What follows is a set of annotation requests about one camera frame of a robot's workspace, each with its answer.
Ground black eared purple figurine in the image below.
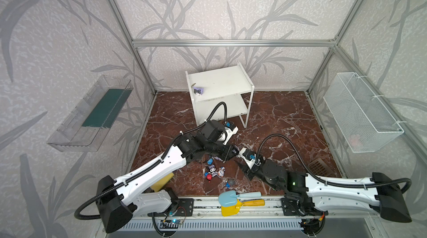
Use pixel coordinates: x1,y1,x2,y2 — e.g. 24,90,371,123
192,86,204,96

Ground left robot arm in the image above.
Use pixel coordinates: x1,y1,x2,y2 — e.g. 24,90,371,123
74,101,238,234

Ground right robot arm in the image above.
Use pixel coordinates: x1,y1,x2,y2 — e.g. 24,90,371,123
238,148,412,223

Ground white two-tier metal shelf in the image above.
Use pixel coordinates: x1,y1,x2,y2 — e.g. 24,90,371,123
185,63,255,128

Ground black white red figurine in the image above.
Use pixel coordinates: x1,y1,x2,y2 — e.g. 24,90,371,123
204,165,218,181

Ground pink white small figurine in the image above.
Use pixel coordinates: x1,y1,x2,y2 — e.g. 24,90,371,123
218,167,226,177

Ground brown plastic toy rake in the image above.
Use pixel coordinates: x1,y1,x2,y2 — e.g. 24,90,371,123
308,158,334,177

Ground light blue toy shovel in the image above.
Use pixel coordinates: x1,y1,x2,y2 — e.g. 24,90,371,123
218,190,261,208

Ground yellow toy shovel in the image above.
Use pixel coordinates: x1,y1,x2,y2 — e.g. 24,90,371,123
221,199,265,217

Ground yellow sponge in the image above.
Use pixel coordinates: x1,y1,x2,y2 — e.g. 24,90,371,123
150,172,174,192

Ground green circuit board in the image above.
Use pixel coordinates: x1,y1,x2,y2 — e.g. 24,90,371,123
161,218,185,229

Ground pink item in basket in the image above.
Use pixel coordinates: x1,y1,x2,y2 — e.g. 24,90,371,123
348,134,363,150

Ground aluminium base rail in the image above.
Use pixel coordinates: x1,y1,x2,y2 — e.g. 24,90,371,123
99,194,378,220

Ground white wire mesh basket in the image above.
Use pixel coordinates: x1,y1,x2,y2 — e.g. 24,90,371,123
324,72,404,153

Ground aluminium cage frame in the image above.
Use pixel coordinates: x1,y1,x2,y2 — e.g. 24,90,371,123
93,0,427,205

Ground clear plastic wall tray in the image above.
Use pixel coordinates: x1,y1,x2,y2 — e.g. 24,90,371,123
47,75,133,152

